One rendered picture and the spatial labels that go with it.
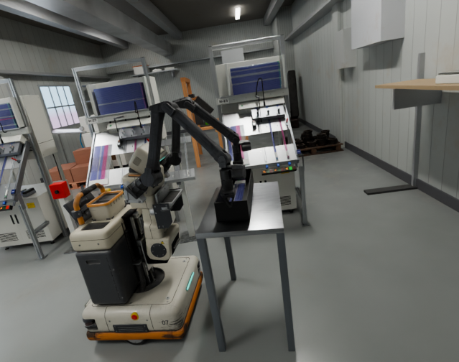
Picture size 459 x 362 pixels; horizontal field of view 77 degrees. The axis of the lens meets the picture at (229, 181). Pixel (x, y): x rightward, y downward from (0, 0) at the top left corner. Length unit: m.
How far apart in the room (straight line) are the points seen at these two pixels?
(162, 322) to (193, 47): 10.41
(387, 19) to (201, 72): 8.20
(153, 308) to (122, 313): 0.20
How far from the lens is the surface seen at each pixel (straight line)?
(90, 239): 1.89
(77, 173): 6.42
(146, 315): 2.02
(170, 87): 11.67
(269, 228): 1.48
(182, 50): 11.63
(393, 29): 4.25
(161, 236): 1.90
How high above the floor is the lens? 1.50
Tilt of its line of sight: 18 degrees down
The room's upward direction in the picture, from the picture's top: 9 degrees counter-clockwise
